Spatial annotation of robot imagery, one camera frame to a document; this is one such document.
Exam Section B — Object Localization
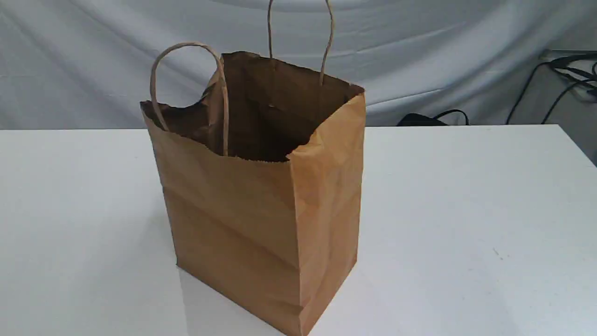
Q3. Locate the brown paper bag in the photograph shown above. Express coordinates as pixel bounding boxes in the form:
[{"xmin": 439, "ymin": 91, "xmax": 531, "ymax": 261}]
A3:
[{"xmin": 140, "ymin": 1, "xmax": 366, "ymax": 336}]

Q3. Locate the grey backdrop cloth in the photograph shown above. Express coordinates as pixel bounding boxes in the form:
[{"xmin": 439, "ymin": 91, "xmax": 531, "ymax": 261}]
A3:
[{"xmin": 1, "ymin": 0, "xmax": 596, "ymax": 129}]

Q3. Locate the black cable bundle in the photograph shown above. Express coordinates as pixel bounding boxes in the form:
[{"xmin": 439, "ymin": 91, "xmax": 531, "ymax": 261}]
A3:
[{"xmin": 506, "ymin": 52, "xmax": 597, "ymax": 125}]

